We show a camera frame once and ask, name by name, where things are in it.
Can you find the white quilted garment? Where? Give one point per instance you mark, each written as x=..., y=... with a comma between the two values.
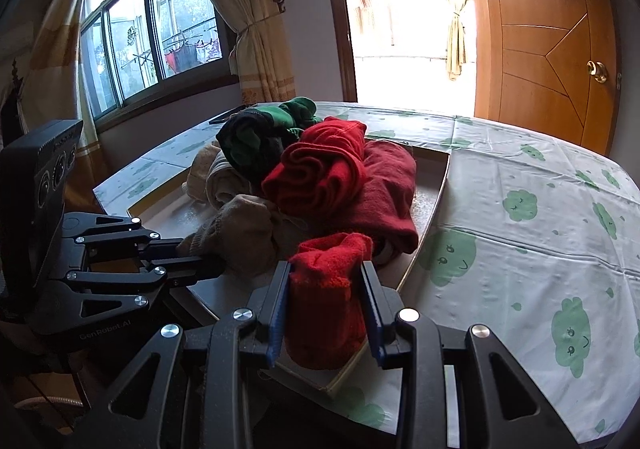
x=230, y=184

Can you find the brass door knob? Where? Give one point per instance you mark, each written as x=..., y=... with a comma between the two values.
x=596, y=70

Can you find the white green printed tablecloth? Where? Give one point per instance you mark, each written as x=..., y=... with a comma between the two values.
x=525, y=269

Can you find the laundry on drying rack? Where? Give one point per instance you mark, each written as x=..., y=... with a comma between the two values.
x=175, y=60

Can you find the black flat device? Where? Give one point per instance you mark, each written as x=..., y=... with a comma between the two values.
x=227, y=115

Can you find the brown door frame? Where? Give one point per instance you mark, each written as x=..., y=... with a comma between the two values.
x=340, y=4

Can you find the green and dark garment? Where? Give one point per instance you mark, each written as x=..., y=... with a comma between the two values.
x=250, y=139

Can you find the orange wooden door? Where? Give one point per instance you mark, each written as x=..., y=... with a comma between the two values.
x=540, y=4

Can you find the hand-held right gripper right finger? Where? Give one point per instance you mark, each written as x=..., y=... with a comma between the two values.
x=372, y=314

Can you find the beige curtain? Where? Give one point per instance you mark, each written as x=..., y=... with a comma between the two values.
x=457, y=39
x=55, y=54
x=250, y=54

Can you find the dark red garment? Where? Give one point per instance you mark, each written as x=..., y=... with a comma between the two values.
x=385, y=199

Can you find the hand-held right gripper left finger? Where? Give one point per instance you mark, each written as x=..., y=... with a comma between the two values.
x=275, y=329

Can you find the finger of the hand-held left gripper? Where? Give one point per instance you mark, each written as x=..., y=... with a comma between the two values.
x=165, y=244
x=200, y=269

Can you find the window with dark frame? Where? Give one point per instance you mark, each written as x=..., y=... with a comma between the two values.
x=135, y=29

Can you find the beige grey striped garment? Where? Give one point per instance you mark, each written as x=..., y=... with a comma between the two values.
x=235, y=229

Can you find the red fleece garment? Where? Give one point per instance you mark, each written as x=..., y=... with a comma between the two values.
x=315, y=169
x=325, y=309

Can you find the beige dotted garment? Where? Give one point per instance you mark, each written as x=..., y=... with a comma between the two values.
x=197, y=174

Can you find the beige shallow tray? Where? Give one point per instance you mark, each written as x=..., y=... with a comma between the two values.
x=427, y=184

